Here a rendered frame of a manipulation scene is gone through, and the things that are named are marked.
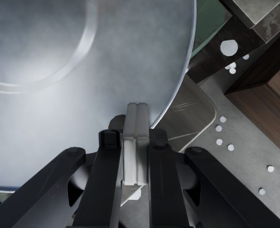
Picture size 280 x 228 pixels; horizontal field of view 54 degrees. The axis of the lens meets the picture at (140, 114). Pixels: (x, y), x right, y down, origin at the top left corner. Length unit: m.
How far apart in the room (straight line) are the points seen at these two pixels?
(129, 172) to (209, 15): 0.28
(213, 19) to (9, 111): 0.27
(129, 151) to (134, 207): 0.91
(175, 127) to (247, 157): 0.87
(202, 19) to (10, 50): 0.24
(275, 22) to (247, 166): 0.72
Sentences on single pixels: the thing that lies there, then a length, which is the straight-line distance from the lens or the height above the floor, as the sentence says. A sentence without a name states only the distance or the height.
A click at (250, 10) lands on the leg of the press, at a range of 0.41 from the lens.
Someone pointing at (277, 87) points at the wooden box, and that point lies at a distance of 0.73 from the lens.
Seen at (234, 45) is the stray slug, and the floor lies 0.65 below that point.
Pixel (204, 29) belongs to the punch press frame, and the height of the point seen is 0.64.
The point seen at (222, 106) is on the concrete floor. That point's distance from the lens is 1.05.
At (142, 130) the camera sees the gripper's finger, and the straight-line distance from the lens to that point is 0.16.
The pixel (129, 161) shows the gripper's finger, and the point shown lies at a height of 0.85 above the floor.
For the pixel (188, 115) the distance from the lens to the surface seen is 0.23.
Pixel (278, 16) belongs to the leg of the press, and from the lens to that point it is 0.45.
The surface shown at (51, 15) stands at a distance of 0.24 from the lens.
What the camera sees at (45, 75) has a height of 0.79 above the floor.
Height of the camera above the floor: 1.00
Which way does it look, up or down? 89 degrees down
